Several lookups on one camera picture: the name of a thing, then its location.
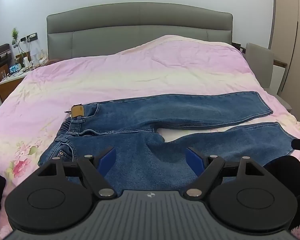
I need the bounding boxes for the small green potted plant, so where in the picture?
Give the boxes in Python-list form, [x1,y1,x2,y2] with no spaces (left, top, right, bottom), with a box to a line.
[11,27,19,48]

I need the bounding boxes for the blue denim pants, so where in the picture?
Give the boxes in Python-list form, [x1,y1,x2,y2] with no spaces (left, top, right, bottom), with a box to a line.
[38,91,298,198]

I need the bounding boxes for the wooden nightstand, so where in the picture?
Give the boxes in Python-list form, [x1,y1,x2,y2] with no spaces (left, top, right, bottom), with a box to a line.
[0,66,30,103]

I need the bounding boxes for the black wall power strip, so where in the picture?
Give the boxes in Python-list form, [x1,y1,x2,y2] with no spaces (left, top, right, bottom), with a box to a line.
[20,33,38,43]

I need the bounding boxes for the grey upholstered headboard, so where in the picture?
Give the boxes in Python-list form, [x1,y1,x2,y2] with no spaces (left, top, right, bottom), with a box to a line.
[46,3,233,61]

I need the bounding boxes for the black charging cable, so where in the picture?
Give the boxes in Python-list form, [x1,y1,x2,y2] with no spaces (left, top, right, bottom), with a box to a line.
[17,38,30,73]

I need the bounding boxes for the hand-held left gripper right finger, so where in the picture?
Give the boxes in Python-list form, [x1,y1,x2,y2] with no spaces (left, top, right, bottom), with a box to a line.
[183,146,264,200]

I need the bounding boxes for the beige wardrobe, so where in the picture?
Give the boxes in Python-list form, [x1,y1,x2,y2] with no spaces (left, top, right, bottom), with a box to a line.
[268,0,300,112]

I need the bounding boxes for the pink floral blanket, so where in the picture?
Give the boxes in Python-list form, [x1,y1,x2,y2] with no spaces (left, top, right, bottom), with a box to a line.
[0,35,300,235]

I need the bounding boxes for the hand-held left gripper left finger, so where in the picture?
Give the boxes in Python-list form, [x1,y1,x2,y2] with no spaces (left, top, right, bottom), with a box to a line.
[37,146,117,200]

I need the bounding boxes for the grey upholstered chair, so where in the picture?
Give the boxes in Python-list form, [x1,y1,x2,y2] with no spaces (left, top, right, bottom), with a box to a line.
[244,42,275,90]

